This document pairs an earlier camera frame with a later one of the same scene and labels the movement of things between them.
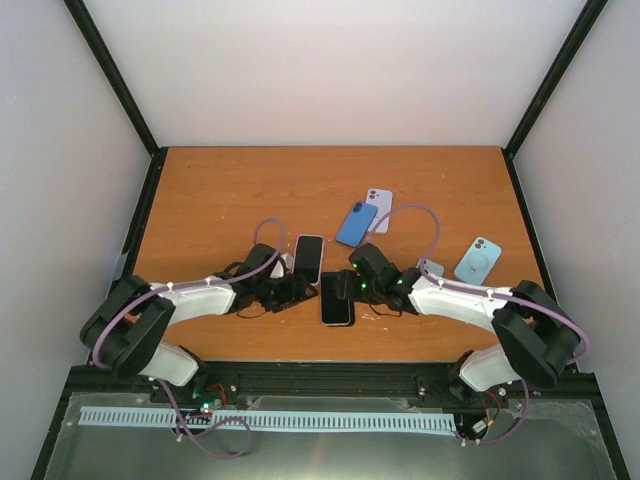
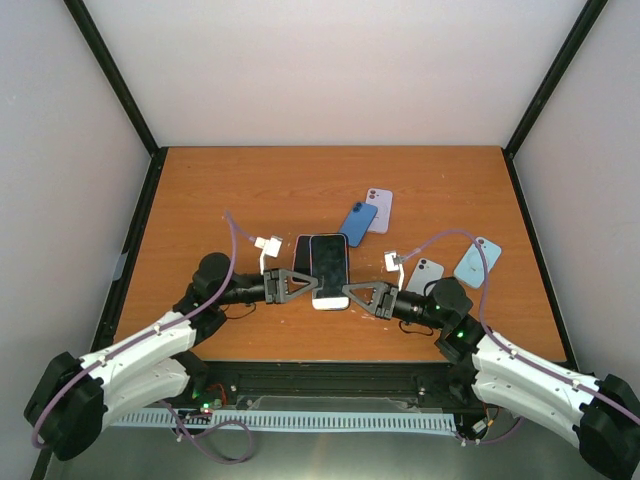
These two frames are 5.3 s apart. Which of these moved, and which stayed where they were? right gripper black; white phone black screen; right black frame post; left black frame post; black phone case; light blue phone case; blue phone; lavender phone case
Moved: black phone case; right gripper black; white phone black screen
Stayed: lavender phone case; light blue phone case; left black frame post; right black frame post; blue phone
